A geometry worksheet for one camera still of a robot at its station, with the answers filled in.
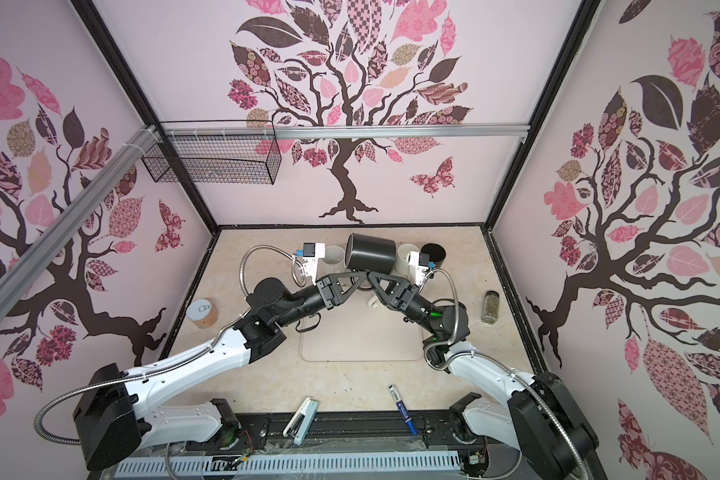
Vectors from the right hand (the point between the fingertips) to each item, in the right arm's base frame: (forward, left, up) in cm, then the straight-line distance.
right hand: (372, 279), depth 61 cm
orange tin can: (+9, +52, -30) cm, 61 cm away
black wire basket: (+74, +63, -17) cm, 99 cm away
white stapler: (-20, +18, -33) cm, 43 cm away
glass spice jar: (+10, -38, -32) cm, 51 cm away
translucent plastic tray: (+3, +6, -33) cm, 34 cm away
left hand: (-1, +1, -1) cm, 1 cm away
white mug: (+12, -1, -30) cm, 32 cm away
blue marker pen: (-18, -7, -34) cm, 39 cm away
